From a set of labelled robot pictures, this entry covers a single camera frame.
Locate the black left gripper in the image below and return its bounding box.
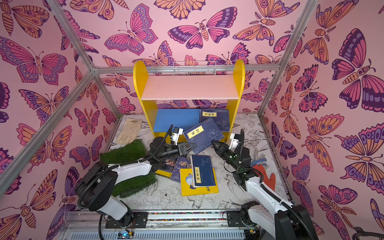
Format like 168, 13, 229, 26
156, 143, 196, 163

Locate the purple cover book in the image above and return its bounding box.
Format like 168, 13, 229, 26
171, 156, 192, 183

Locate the navy book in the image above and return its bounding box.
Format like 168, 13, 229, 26
199, 109, 230, 132
191, 155, 216, 188
184, 118, 225, 155

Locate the yellow cartoon cover book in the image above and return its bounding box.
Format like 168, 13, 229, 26
180, 169, 219, 197

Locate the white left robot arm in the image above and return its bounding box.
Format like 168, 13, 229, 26
75, 137, 197, 226

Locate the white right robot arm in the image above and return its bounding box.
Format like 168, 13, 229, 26
212, 141, 318, 240

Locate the dark portrait cover book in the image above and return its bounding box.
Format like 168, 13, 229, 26
155, 157, 178, 179

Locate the yellow wooden bookshelf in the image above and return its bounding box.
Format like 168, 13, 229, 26
133, 60, 246, 137

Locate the green artificial grass mat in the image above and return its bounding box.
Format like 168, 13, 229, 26
100, 139, 157, 198

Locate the beige cloth glove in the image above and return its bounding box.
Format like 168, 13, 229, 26
116, 118, 143, 145

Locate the small green circuit board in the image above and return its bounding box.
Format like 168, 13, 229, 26
117, 231, 134, 240

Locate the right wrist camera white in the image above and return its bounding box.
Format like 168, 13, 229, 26
229, 133, 241, 151

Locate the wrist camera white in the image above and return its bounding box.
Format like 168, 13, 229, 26
229, 133, 241, 151
171, 127, 184, 143

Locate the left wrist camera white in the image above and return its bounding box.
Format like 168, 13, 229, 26
171, 127, 184, 143

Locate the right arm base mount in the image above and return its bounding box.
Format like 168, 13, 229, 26
225, 201, 260, 228

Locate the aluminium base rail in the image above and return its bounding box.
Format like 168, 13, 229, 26
58, 209, 274, 240

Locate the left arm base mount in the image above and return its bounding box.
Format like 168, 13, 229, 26
106, 211, 149, 229

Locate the aluminium frame post right rear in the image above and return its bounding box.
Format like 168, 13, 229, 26
258, 0, 318, 117

